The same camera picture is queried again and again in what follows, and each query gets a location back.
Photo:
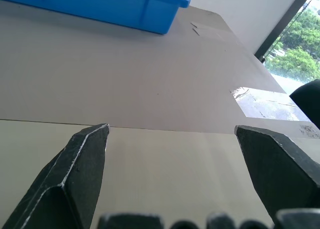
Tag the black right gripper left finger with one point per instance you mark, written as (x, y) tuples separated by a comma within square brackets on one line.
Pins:
[(67, 179)]

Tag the black rounded chair back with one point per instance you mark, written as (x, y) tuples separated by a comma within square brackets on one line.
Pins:
[(308, 99)]

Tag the black window frame post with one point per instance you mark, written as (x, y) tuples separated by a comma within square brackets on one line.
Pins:
[(282, 24)]

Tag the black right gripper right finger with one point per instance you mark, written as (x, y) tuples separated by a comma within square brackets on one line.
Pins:
[(280, 169)]

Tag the blue plastic bin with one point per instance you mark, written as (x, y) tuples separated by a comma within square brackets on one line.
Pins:
[(105, 6)]

